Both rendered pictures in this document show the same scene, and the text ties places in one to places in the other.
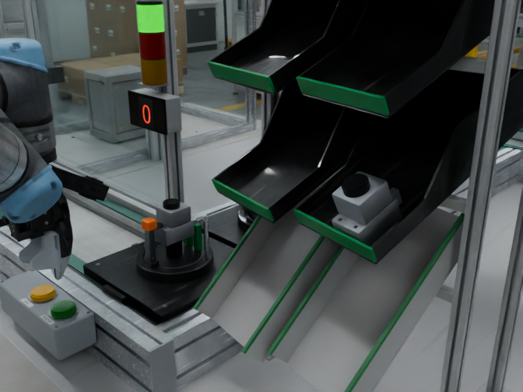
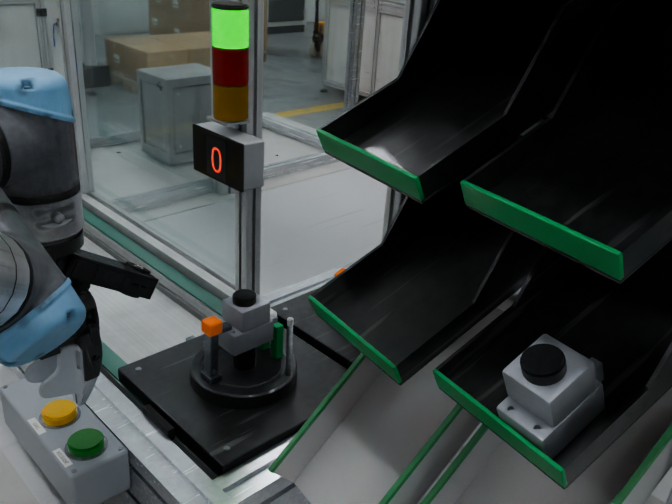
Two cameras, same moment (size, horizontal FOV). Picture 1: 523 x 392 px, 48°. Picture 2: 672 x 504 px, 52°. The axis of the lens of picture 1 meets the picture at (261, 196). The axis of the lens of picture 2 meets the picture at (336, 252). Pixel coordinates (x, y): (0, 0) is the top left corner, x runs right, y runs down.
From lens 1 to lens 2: 20 cm
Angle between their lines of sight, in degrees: 4
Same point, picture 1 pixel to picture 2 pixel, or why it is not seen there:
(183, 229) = (258, 332)
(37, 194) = (45, 333)
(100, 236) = (144, 312)
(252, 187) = (368, 315)
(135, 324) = (185, 475)
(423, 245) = not seen: hidden behind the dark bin
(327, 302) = (464, 489)
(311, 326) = not seen: outside the picture
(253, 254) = (358, 395)
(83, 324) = (112, 466)
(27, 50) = (44, 92)
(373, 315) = not seen: outside the picture
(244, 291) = (342, 449)
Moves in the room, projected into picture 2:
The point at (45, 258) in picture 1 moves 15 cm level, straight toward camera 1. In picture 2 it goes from (62, 381) to (65, 483)
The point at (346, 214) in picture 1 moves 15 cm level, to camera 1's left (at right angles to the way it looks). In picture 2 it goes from (522, 403) to (309, 388)
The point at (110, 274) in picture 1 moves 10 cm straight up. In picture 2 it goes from (153, 388) to (149, 321)
